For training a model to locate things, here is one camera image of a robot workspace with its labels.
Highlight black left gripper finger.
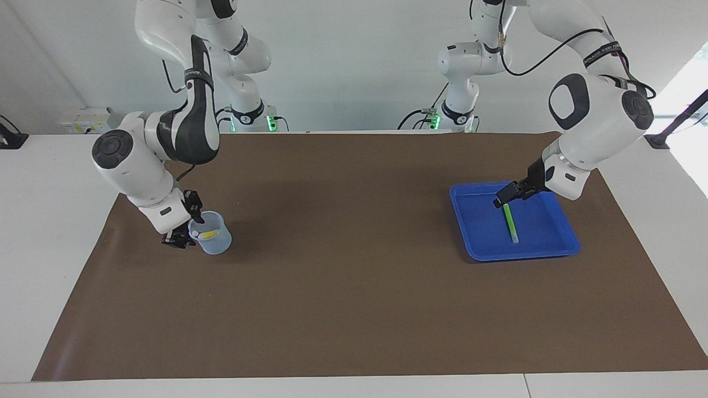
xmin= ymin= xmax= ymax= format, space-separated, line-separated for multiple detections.
xmin=500 ymin=185 xmax=528 ymax=207
xmin=493 ymin=181 xmax=521 ymax=207

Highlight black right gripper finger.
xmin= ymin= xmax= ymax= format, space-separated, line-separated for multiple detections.
xmin=162 ymin=230 xmax=194 ymax=249
xmin=184 ymin=190 xmax=205 ymax=224

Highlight green pen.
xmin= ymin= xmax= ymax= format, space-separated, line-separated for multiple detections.
xmin=502 ymin=203 xmax=519 ymax=244

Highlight blue plastic tray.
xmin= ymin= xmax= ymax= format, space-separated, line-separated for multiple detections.
xmin=449 ymin=181 xmax=581 ymax=262

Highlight translucent plastic cup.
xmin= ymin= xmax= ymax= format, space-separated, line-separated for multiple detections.
xmin=188 ymin=211 xmax=233 ymax=255

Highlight brown table mat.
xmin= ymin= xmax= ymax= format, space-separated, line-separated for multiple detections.
xmin=32 ymin=132 xmax=708 ymax=382

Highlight black table clamp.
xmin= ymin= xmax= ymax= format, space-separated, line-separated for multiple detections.
xmin=0 ymin=115 xmax=29 ymax=150

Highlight black right base cables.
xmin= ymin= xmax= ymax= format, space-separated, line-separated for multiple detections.
xmin=213 ymin=104 xmax=289 ymax=133

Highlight black base cables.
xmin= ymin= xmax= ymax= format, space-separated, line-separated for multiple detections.
xmin=397 ymin=83 xmax=450 ymax=131
xmin=213 ymin=104 xmax=289 ymax=133

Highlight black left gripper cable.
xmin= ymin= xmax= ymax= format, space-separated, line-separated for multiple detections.
xmin=469 ymin=0 xmax=657 ymax=101

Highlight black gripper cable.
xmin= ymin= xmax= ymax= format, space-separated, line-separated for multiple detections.
xmin=161 ymin=58 xmax=195 ymax=183
xmin=469 ymin=0 xmax=657 ymax=101

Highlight black left base cables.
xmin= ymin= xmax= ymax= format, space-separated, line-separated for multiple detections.
xmin=397 ymin=83 xmax=450 ymax=131

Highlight black camera stand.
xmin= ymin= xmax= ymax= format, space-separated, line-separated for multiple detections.
xmin=644 ymin=88 xmax=708 ymax=150

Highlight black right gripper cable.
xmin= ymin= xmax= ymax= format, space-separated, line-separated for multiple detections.
xmin=161 ymin=58 xmax=195 ymax=183

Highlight white wall socket box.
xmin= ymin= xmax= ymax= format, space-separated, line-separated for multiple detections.
xmin=60 ymin=107 xmax=118 ymax=135

